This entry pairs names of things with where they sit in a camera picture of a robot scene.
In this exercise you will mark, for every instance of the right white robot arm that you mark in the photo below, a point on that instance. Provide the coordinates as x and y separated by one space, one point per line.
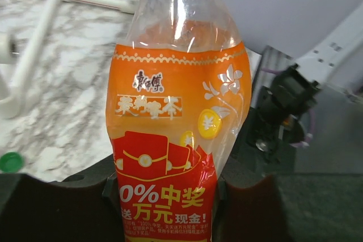
278 94

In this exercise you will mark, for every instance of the orange label tea bottle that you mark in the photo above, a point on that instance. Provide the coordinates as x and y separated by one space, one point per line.
178 94

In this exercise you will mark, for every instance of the white PVC pipe frame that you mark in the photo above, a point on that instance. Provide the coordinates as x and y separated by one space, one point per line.
13 94

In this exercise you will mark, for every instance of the green bottle cap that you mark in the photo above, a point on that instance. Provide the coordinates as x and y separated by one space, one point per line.
11 162

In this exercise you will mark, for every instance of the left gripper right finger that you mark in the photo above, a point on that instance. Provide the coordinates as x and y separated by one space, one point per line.
287 207

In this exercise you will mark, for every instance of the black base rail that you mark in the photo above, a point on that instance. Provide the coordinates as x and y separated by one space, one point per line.
267 149

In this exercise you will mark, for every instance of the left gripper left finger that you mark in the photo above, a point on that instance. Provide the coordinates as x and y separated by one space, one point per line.
83 207

